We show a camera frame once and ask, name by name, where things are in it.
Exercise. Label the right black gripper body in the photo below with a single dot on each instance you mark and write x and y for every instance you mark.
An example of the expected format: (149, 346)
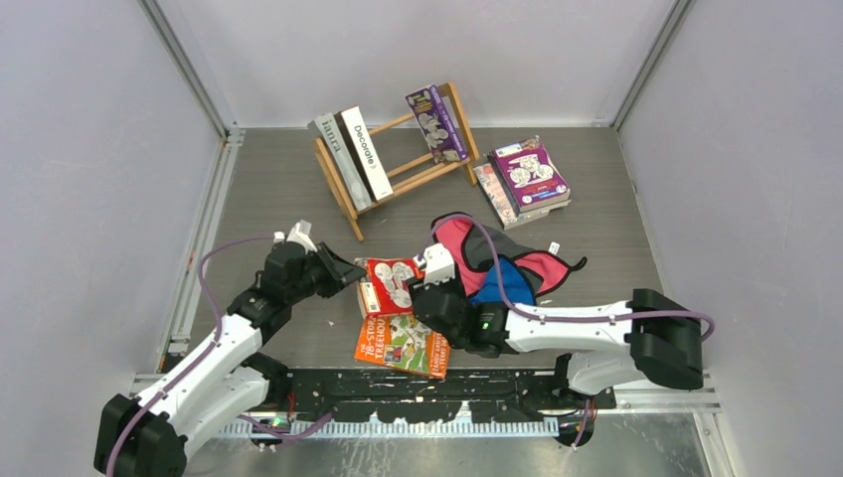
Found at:
(454, 286)

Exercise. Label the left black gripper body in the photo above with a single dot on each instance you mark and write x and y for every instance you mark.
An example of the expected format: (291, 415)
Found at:
(305, 287)

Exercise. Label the red white illustrated book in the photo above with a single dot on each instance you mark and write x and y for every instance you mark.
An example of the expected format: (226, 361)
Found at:
(383, 291)

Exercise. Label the wooden book rack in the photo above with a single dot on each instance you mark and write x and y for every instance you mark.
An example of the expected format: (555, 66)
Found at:
(403, 178)

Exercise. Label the grey Iantra book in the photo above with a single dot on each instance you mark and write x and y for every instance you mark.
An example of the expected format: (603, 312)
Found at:
(325, 126)

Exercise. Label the white Decorate Furniture book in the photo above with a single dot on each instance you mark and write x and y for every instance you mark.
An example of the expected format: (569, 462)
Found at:
(367, 154)

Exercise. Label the purple 52-Storey Treehouse book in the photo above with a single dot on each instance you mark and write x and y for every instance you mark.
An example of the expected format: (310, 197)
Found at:
(436, 125)

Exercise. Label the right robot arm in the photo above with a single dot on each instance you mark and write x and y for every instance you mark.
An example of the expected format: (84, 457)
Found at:
(648, 336)

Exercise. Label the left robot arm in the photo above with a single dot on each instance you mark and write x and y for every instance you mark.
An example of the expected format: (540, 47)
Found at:
(158, 431)

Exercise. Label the orange 78-Storey Treehouse book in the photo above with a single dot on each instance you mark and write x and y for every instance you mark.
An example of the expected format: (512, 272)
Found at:
(404, 344)

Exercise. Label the blue oven mitt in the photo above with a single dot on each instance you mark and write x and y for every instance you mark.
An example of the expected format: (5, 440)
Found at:
(504, 280)

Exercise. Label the red grey cloth bib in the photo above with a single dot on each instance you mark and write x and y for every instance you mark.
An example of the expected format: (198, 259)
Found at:
(474, 246)

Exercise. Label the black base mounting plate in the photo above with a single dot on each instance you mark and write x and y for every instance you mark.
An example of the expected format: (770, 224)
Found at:
(491, 395)

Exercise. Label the purple illustrated book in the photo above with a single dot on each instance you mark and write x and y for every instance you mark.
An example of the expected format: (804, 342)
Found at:
(530, 179)

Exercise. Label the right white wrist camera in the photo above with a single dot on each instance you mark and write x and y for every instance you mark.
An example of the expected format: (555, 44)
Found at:
(436, 263)

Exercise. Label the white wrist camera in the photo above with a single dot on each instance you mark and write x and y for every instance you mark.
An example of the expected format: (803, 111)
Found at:
(436, 263)
(299, 233)

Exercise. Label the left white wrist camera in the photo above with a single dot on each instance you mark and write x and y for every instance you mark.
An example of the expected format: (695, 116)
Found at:
(299, 233)

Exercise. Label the slotted cable duct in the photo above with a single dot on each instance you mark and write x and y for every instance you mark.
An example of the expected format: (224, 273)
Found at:
(460, 427)

